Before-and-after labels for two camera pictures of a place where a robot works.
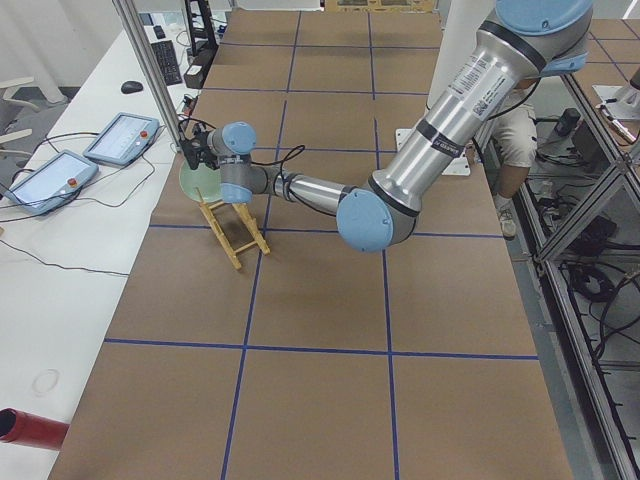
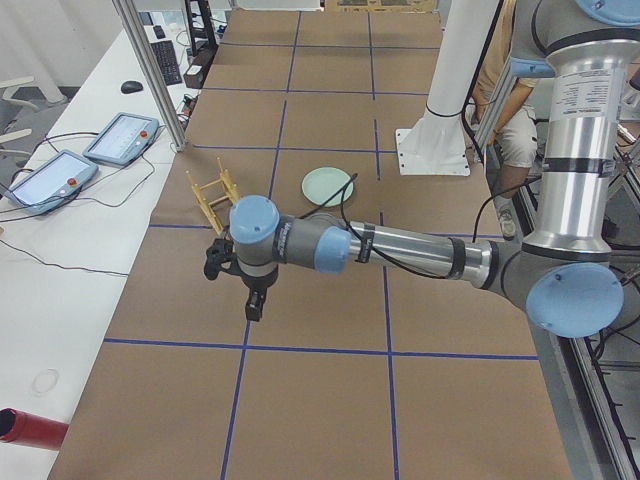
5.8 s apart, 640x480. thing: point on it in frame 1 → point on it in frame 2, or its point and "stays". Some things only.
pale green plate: x=202 y=184 → x=320 y=183
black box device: x=197 y=69 stays
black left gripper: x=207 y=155 → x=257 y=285
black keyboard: x=167 y=59 stays
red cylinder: x=26 y=428 stays
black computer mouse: x=131 y=87 stays
